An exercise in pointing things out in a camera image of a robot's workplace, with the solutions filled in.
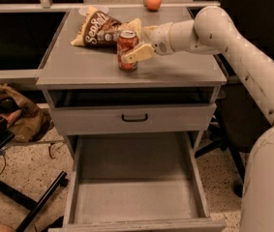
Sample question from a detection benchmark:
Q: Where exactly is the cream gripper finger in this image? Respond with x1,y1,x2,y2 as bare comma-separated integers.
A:
121,43,155,64
141,25,157,40

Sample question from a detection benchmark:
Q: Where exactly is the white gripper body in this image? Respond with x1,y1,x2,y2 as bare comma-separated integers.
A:
150,22,174,55

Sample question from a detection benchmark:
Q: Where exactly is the red coke can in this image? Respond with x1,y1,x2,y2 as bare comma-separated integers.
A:
117,30,138,71

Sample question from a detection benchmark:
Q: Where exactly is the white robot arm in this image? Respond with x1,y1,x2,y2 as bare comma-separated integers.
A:
123,6,274,232

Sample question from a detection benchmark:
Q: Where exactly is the closed grey drawer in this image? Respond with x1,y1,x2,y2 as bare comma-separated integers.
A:
50,103,216,135

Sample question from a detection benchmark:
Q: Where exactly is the grey drawer cabinet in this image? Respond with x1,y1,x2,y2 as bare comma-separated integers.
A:
35,6,228,232

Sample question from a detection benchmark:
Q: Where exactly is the open grey drawer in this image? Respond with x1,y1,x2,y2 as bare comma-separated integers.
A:
49,132,226,232

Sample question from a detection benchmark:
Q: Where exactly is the orange fruit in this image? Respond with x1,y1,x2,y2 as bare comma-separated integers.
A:
145,0,162,11

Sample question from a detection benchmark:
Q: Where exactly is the brown sea salt chip bag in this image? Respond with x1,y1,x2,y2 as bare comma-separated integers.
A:
71,6,141,46

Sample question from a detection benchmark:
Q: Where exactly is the black office chair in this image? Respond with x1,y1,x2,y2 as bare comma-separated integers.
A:
194,0,274,199

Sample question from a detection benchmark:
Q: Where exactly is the black drawer handle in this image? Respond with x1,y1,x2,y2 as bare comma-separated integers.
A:
121,113,148,123

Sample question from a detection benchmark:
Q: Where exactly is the black table frame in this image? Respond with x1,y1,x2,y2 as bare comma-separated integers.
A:
0,113,69,232

